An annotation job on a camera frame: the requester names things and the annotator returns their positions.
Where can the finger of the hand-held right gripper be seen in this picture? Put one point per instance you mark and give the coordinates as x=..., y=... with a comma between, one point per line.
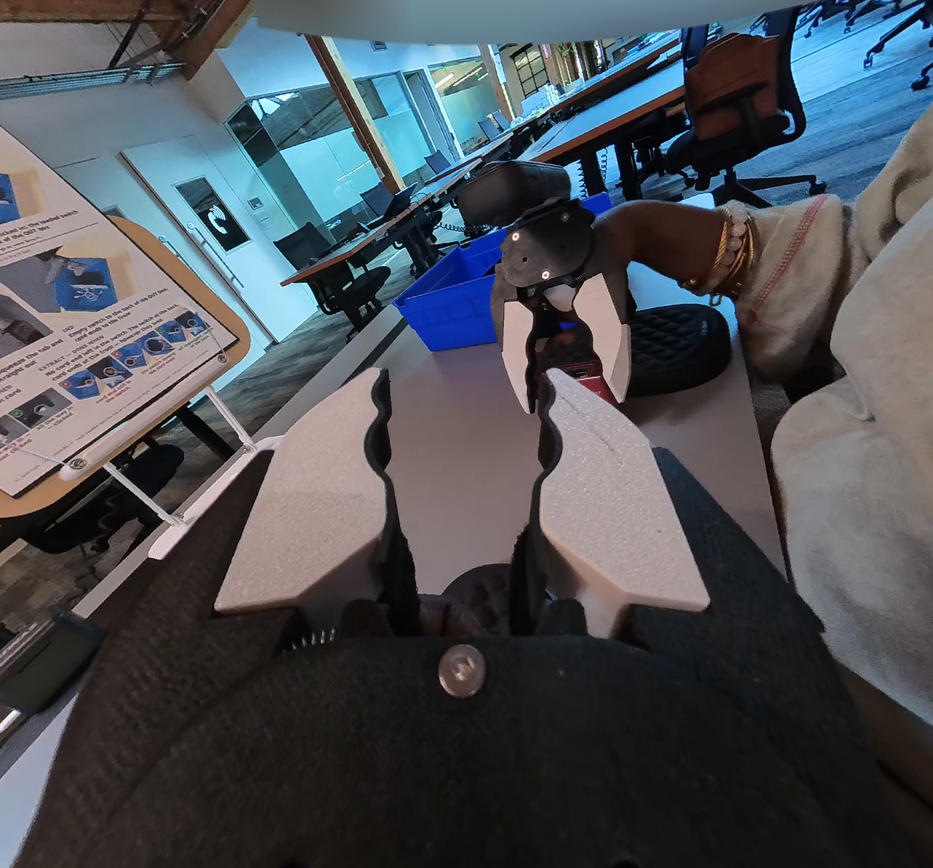
x=609, y=343
x=517, y=343

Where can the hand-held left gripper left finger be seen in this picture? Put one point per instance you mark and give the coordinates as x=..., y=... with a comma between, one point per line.
x=313, y=503

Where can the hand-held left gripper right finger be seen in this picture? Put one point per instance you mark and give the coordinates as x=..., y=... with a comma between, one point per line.
x=619, y=518

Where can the red network switch box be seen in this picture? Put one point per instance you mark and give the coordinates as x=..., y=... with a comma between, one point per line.
x=594, y=383

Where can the blue plastic bin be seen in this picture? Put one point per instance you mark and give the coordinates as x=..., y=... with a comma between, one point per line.
x=452, y=299

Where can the person's right hand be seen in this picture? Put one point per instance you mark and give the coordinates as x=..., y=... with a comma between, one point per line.
x=656, y=241

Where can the black quilted wrist pad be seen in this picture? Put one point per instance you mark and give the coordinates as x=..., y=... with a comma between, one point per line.
x=678, y=350

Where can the wooden top office table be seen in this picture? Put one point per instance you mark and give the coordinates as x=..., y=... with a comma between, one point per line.
x=379, y=234
x=619, y=110

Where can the black office chair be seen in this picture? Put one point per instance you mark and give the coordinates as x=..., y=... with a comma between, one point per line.
x=328, y=270
x=875, y=22

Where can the black chair with brown back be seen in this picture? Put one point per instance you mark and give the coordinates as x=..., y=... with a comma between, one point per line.
x=743, y=102

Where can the instruction board on white stand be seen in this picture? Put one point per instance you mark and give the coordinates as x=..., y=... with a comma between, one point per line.
x=109, y=314

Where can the dark door window with logo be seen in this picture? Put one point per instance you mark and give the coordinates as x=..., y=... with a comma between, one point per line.
x=213, y=215

